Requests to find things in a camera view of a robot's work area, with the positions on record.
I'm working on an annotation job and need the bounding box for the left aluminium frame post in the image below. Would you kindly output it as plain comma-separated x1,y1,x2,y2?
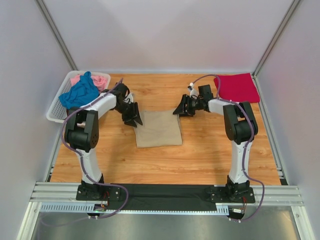
35,0,78,71

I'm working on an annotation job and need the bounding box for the right aluminium frame post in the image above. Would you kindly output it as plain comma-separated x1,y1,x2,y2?
252,0,303,77

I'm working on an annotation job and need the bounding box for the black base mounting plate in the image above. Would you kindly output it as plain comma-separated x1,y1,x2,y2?
76,182,256,212

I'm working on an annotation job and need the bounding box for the aluminium frame post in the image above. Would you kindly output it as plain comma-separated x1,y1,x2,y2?
35,0,78,71
252,0,303,77

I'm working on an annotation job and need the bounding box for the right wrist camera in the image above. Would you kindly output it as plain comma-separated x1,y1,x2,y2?
187,82,199,99

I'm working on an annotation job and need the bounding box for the pink crumpled t shirt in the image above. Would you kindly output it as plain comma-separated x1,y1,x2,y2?
70,74,109,92

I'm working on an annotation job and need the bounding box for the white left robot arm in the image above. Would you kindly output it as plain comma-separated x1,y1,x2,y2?
62,82,143,185

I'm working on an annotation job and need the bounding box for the white plastic laundry basket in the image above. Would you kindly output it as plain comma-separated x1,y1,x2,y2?
46,70,111,123

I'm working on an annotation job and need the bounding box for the folded red t shirt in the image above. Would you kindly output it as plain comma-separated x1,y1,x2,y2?
214,73,260,103

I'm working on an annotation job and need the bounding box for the blue crumpled t shirt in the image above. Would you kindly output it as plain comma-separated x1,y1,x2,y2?
58,71,100,110

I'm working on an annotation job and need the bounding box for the grey slotted cable duct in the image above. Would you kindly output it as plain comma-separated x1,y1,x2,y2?
39,202,229,216

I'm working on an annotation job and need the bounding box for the beige t shirt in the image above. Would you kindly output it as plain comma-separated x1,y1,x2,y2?
134,109,183,148

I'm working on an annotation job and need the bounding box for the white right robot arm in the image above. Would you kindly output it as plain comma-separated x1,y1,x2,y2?
173,83,258,186

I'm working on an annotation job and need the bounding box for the aluminium frame rail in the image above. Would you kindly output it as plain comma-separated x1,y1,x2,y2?
30,182,304,207

